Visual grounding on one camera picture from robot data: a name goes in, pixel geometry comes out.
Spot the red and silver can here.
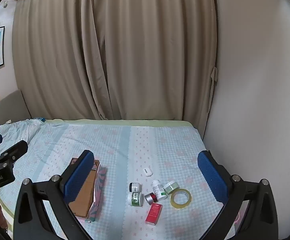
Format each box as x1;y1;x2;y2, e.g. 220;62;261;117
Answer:
145;192;158;204

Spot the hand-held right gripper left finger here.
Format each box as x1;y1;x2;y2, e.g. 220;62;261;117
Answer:
12;150;103;240

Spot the grey padded headboard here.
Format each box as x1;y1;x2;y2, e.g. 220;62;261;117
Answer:
0;89;32;140

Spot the white jar with green label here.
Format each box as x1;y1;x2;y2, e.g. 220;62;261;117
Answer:
128;192;144;207

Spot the light blue patterned bed sheet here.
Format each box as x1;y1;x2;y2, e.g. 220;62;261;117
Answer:
0;120;238;240

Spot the green jar with white lid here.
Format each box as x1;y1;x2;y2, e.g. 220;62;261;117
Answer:
163;181;180;194

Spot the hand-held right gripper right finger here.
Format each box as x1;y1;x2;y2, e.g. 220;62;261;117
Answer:
185;150;279;240

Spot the beige curtain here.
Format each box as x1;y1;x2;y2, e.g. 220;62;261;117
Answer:
11;0;219;121

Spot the crumpled light blue quilt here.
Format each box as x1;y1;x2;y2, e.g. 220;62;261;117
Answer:
0;119;46;157

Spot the red carton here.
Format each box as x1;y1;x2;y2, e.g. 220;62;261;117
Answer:
145;202;163;226

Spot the cardboard box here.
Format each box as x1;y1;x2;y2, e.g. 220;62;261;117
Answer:
67;157;107;223

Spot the white pill bottle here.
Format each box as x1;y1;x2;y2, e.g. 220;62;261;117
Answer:
152;179;168;200

